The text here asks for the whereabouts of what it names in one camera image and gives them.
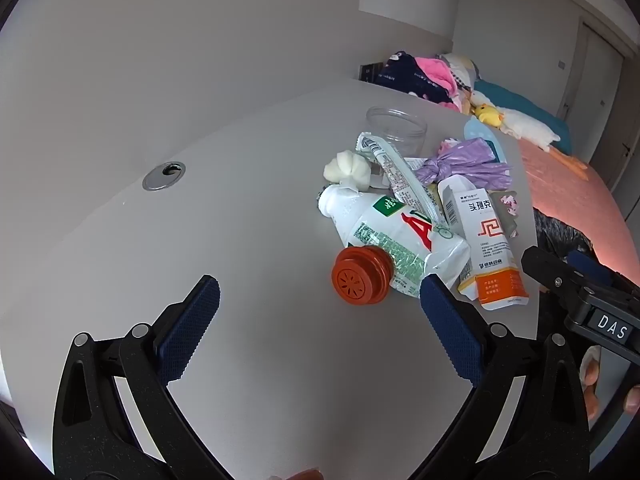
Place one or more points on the white snack wrapper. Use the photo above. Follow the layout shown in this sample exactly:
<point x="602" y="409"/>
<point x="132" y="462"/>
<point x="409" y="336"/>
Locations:
<point x="395" y="170"/>

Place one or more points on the pink fleece garment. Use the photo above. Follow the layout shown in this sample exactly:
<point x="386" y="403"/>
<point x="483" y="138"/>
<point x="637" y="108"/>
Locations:
<point x="432" y="70"/>

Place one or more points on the clear plastic jar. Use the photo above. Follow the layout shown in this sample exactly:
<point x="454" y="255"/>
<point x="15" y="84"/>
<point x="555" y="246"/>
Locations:
<point x="395" y="127"/>

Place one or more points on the pink blue toy cube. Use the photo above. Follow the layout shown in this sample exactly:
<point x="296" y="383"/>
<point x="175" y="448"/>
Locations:
<point x="510" y="210"/>

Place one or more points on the checkered patchwork pillow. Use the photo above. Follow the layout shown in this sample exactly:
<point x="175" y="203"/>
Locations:
<point x="462" y="65"/>

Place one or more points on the navy printed blanket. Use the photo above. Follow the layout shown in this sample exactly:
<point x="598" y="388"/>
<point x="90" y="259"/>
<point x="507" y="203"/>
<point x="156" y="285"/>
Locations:
<point x="400" y="77"/>

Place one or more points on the crushed white bottle red cap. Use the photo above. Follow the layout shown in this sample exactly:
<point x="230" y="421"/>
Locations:
<point x="400" y="232"/>

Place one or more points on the white room door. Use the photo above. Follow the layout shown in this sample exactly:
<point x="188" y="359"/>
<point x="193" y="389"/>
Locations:
<point x="595" y="85"/>

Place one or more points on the pink white printed blanket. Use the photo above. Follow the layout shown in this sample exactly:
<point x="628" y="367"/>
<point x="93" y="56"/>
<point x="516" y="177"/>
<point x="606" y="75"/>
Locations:
<point x="452" y="92"/>

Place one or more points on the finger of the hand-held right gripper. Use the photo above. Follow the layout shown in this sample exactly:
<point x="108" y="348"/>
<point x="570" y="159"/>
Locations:
<point x="550" y="270"/>
<point x="590" y="265"/>

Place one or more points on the white cardboard medicine box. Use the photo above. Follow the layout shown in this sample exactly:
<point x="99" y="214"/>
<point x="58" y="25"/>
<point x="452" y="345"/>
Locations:
<point x="487" y="245"/>

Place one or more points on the teal pillow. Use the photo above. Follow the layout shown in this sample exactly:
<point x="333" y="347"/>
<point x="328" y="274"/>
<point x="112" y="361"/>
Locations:
<point x="520" y="97"/>

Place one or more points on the light blue plastic package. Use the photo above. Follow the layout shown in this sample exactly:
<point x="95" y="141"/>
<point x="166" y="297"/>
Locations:
<point x="475" y="132"/>

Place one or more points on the person's right hand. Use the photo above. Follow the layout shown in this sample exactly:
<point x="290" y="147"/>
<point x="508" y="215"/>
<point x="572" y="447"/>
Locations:
<point x="591" y="390"/>

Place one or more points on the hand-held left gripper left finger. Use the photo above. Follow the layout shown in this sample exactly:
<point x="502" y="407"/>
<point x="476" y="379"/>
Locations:
<point x="192" y="325"/>

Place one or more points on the white goose plush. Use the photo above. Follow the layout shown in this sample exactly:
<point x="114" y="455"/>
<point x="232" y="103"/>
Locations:
<point x="525" y="125"/>

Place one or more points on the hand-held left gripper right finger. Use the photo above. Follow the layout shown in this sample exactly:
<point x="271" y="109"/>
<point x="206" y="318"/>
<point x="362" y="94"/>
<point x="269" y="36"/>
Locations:
<point x="450" y="330"/>

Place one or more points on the purple plastic bag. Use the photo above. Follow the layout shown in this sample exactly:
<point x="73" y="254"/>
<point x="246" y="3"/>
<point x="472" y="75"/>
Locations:
<point x="460" y="170"/>

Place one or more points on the yellow duck plush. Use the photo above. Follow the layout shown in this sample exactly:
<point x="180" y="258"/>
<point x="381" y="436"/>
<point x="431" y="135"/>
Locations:
<point x="487" y="114"/>

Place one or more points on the white crumpled tissue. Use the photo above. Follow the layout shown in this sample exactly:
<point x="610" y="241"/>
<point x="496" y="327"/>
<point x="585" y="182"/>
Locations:
<point x="347" y="170"/>

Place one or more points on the dark box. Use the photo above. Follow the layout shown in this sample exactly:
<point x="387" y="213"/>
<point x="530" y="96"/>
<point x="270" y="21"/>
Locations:
<point x="371" y="72"/>

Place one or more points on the bed with pink sheet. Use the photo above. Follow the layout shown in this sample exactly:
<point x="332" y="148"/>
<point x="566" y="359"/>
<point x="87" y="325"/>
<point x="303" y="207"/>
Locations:
<point x="565" y="190"/>

